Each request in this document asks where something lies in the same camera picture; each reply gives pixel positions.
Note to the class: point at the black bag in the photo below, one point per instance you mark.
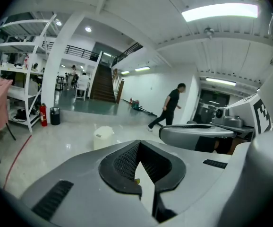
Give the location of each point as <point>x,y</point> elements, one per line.
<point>22,114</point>

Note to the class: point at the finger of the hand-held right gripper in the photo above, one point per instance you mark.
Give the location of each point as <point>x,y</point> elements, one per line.
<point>183,133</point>

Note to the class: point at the dark double door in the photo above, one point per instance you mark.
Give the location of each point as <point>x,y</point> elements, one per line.
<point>212,105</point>

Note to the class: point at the black stair railing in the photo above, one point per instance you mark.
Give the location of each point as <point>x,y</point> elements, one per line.
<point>127,53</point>

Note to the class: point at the long tube ceiling light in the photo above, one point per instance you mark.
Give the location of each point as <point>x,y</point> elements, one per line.
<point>220,81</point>
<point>142,68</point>
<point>125,72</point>

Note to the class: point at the large rectangular ceiling light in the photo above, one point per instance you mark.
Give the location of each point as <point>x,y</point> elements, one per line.
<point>219,12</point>

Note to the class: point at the white chair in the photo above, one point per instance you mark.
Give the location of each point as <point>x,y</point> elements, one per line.
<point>80,92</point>

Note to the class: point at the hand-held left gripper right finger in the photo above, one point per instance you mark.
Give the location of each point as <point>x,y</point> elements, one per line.
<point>193,178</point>

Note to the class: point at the black round waste bin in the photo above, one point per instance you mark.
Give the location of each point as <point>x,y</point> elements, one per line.
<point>55,117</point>

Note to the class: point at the black folding stand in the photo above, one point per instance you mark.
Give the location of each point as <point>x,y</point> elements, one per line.
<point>10,132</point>

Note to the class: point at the green floor cleaning machine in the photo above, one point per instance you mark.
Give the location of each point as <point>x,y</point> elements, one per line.
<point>137,106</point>

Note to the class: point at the ceiling dome fixture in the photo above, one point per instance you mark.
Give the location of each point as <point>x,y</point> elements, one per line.
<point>208,31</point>

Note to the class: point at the black mezzanine railing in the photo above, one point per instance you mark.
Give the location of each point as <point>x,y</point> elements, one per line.
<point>82,52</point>

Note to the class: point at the red fire extinguisher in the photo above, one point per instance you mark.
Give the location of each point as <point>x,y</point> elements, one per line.
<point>43,117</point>

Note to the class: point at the white trash bin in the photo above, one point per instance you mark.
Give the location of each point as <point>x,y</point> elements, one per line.
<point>103,138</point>

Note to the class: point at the round ceiling spotlight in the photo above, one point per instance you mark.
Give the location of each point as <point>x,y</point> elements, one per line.
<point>88,29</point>
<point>58,22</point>

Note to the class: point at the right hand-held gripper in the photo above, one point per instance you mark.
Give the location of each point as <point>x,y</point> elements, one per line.
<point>272,96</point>

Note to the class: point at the white metal shelving rack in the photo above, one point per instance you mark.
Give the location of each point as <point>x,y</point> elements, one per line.
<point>28,79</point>

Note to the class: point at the brown staircase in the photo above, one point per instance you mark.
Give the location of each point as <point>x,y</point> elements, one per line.
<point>102,84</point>

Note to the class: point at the gray fisheye camera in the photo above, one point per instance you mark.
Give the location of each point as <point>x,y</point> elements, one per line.
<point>226,117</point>

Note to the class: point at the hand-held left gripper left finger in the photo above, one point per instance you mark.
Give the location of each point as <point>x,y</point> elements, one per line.
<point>84,197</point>

